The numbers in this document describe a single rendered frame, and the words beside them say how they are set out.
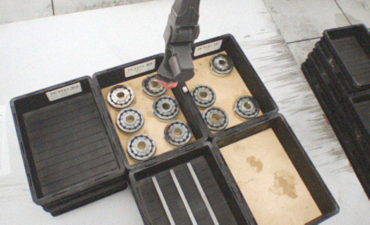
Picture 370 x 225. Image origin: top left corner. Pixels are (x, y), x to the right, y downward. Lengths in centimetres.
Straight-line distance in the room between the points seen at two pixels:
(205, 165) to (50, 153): 56
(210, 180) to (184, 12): 63
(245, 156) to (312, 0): 221
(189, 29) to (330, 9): 248
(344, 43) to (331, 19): 90
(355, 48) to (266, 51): 75
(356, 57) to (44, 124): 179
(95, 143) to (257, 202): 62
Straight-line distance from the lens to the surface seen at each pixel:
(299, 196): 131
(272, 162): 131
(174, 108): 128
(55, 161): 127
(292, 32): 291
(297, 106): 162
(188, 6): 83
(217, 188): 123
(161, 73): 101
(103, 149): 125
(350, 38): 236
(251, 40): 176
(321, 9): 323
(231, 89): 140
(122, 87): 133
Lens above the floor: 199
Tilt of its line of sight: 60 degrees down
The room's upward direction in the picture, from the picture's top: 12 degrees clockwise
